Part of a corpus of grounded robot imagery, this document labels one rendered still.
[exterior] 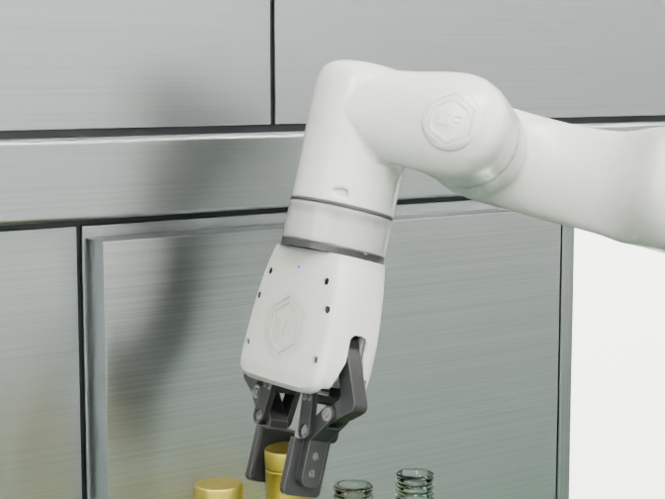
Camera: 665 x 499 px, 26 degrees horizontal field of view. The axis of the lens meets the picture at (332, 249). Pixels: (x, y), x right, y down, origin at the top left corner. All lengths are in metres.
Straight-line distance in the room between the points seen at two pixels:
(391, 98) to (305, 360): 0.19
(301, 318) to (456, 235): 0.30
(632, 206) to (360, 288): 0.19
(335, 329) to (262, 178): 0.21
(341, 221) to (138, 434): 0.24
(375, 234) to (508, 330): 0.34
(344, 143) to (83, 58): 0.22
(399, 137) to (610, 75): 0.48
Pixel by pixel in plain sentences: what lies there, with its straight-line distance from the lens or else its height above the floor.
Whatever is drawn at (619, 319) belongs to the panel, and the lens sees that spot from 1.42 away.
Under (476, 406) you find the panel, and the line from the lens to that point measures 1.30.
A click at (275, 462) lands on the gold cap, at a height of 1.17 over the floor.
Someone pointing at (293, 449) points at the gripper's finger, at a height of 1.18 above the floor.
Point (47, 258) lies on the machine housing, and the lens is 1.08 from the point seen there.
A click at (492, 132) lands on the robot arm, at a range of 0.96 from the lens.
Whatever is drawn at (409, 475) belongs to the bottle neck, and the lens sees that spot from 1.12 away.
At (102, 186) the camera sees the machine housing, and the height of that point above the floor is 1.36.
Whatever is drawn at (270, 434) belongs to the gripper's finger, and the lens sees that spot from 1.04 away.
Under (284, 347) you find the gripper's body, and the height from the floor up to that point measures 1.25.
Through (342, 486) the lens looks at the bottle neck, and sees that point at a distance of 1.08.
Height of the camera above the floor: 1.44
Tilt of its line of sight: 7 degrees down
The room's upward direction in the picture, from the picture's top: straight up
